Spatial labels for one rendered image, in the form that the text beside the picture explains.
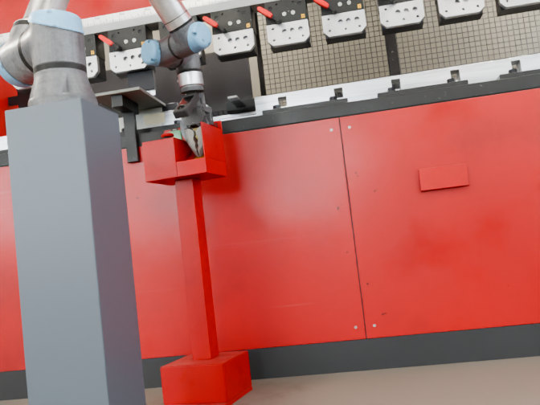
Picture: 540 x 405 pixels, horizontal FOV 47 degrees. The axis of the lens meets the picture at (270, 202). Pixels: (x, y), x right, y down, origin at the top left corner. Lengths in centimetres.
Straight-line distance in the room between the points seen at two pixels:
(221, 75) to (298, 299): 122
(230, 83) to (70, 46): 148
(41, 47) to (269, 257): 102
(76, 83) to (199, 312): 79
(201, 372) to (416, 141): 99
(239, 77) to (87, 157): 160
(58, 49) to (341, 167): 101
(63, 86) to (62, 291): 44
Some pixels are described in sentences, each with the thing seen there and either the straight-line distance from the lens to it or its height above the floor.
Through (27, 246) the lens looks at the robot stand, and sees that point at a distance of 141.
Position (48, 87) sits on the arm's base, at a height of 82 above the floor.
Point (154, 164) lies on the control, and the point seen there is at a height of 71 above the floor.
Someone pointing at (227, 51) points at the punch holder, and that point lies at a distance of 233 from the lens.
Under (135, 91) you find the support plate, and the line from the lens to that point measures 215.
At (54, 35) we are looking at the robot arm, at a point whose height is 93.
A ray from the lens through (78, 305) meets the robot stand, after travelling 136.
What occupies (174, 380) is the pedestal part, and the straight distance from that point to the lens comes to 188.
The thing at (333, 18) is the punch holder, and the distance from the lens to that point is 231.
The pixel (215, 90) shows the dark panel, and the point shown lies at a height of 116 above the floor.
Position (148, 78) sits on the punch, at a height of 111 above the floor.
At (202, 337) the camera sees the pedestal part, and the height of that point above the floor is 19.
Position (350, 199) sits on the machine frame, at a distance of 207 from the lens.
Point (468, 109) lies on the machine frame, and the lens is 213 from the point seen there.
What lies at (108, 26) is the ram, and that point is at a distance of 252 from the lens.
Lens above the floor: 41
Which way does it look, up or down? 5 degrees up
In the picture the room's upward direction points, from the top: 7 degrees counter-clockwise
